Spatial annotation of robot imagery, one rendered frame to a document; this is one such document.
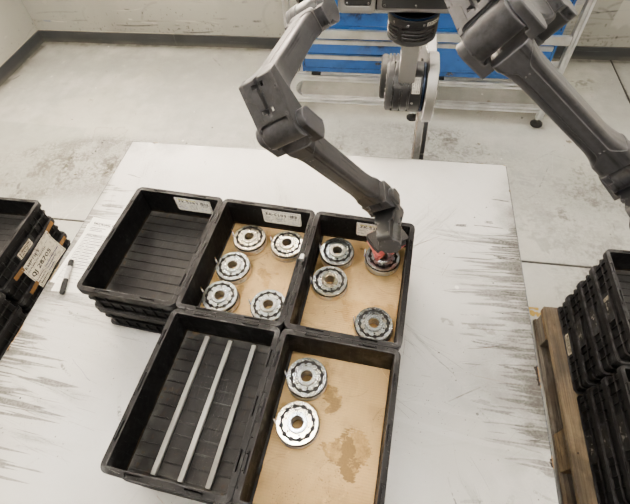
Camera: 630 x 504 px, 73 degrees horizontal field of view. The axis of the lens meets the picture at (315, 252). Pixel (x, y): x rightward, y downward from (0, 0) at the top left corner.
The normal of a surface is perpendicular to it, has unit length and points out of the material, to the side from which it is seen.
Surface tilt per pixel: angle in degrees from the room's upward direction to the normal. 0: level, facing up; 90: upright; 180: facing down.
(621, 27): 90
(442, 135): 0
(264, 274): 0
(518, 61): 88
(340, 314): 0
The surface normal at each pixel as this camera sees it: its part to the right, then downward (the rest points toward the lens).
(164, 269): -0.05, -0.58
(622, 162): -0.21, 0.77
